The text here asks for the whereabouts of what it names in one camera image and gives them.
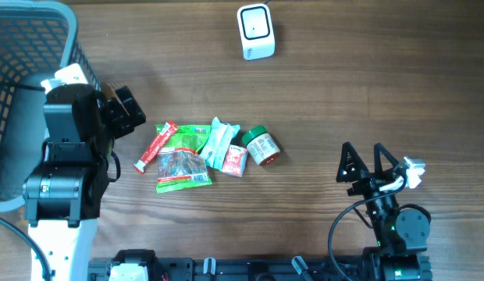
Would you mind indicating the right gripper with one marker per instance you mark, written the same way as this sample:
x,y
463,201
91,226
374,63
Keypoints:
x,y
382,178

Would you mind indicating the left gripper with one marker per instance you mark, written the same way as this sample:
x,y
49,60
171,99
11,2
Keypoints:
x,y
123,123

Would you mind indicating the red candy bar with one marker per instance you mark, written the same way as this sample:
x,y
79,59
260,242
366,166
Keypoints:
x,y
168,130

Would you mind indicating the green snack bag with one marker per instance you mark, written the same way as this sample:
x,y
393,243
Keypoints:
x,y
188,138

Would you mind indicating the clear gummy candy bag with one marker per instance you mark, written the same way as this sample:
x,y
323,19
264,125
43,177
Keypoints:
x,y
180,169

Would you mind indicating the mint green wipes pack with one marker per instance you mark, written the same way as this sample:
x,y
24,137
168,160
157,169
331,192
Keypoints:
x,y
220,138

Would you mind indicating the green lid jar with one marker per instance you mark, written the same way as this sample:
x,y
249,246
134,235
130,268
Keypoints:
x,y
262,148

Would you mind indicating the red Kleenex tissue pack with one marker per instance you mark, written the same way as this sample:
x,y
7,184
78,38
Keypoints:
x,y
235,161

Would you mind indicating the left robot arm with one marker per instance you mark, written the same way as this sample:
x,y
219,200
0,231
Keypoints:
x,y
64,191

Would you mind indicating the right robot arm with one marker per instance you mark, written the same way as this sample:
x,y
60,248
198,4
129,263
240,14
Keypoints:
x,y
401,231

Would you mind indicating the white barcode scanner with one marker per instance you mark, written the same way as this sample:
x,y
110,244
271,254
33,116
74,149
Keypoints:
x,y
256,31

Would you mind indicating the grey plastic mesh basket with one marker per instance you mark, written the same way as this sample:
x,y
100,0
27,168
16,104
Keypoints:
x,y
37,38

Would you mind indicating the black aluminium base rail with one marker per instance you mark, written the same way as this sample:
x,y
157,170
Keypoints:
x,y
144,265

